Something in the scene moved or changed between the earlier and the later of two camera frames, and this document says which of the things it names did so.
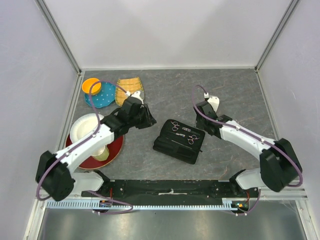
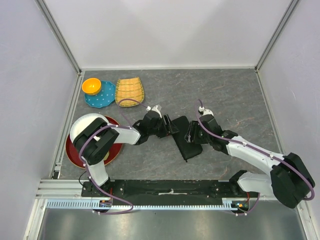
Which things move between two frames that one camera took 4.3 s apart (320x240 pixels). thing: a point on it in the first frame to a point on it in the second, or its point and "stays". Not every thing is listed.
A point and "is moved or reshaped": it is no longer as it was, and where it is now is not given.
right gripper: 198,123 to 193,127
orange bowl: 88,82 stays
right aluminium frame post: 292,5 stays
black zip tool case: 179,141 is moved or reshaped
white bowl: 83,126 stays
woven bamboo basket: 131,84 stays
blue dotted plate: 106,95 stays
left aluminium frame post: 59,35 stays
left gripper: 149,120 to 168,129
